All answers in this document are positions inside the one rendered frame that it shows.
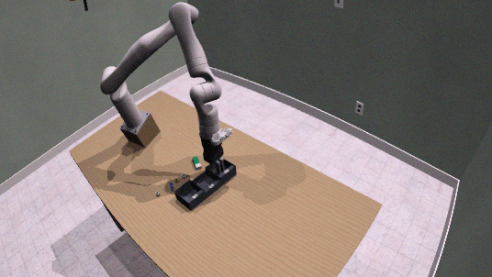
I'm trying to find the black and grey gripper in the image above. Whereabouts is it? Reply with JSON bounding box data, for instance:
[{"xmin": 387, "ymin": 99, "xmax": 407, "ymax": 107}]
[{"xmin": 199, "ymin": 121, "xmax": 232, "ymax": 174}]

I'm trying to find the green and white eraser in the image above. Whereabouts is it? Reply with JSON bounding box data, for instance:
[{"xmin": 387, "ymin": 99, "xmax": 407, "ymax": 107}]
[{"xmin": 192, "ymin": 156, "xmax": 202, "ymax": 170}]

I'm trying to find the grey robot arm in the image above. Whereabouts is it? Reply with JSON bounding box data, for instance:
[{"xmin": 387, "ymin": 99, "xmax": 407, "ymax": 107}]
[{"xmin": 100, "ymin": 2, "xmax": 222, "ymax": 128}]

